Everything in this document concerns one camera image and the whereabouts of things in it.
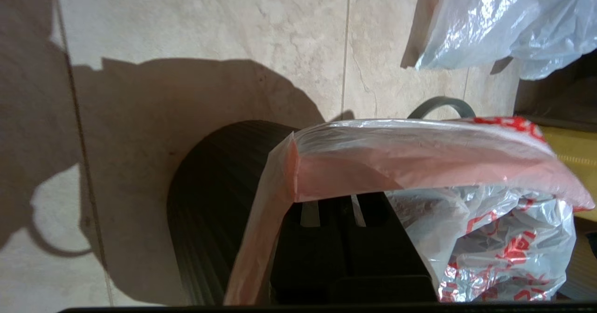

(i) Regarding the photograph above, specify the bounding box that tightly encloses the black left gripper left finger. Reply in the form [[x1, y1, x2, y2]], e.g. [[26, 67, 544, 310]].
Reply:
[[271, 199, 348, 304]]

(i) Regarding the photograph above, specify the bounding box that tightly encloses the used translucent orange-drawstring trash bag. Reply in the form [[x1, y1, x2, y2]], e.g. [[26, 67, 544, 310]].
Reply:
[[415, 0, 597, 81]]

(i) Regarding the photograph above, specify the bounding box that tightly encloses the black trash bin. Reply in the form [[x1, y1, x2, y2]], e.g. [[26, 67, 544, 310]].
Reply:
[[167, 119, 304, 306]]

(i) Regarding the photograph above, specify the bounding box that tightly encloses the grey ribbed rounded object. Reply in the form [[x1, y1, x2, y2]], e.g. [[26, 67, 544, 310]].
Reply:
[[557, 231, 597, 299]]

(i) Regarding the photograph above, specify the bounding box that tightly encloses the grey bin rim ring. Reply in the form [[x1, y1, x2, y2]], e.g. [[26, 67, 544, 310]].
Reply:
[[407, 96, 476, 120]]

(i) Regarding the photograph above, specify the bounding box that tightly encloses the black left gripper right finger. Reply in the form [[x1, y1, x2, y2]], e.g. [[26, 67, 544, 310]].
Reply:
[[346, 192, 437, 304]]

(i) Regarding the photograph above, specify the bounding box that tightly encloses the translucent white trash bag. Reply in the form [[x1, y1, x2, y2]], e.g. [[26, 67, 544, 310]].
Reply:
[[223, 116, 595, 305]]

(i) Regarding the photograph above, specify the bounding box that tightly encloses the yellow bag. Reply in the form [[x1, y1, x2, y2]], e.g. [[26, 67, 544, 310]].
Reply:
[[541, 125, 597, 220]]

